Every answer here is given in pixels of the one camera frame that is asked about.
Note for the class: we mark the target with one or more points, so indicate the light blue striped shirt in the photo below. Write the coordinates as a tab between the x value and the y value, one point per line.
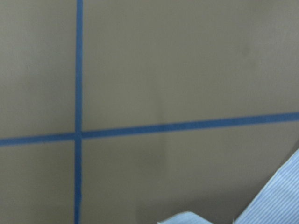
276	203

